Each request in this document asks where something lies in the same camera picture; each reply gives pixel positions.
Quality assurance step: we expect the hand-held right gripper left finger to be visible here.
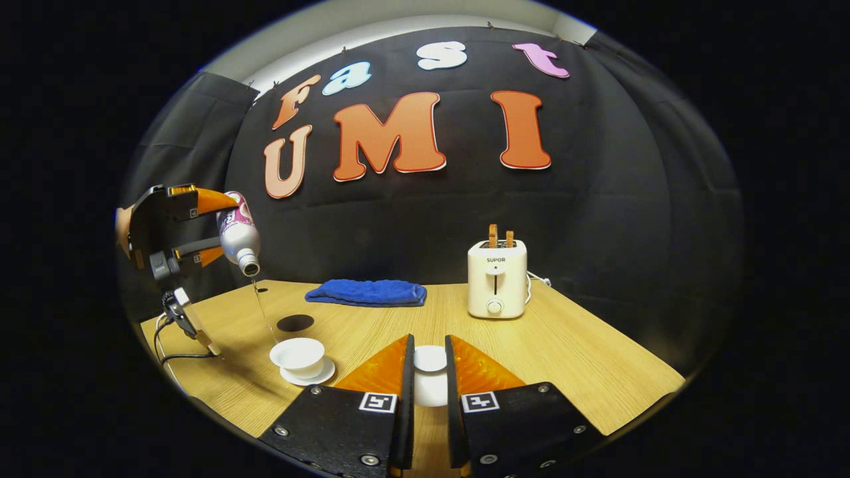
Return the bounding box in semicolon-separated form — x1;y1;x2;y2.
259;333;416;478

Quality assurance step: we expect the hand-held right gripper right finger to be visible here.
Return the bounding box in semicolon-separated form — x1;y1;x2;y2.
445;334;605;478

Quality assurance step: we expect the silver water bottle red label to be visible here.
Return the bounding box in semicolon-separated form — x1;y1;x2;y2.
216;191;262;278

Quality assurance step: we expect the white teacup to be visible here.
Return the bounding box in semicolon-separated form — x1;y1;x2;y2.
270;337;326;380

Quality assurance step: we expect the white saucer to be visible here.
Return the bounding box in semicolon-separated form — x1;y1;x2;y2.
279;358;337;387

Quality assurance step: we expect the blue towel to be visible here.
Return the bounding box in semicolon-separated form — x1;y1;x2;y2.
305;279;428;308

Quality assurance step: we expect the white toaster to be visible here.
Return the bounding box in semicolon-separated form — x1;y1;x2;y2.
467;239;529;320

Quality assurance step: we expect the black backdrop cloth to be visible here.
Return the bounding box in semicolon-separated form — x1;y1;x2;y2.
120;27;744;372

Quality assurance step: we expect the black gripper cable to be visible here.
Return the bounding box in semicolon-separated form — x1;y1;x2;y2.
153;312;220;372

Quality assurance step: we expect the white toaster cable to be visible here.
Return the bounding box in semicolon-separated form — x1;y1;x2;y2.
526;270;553;305

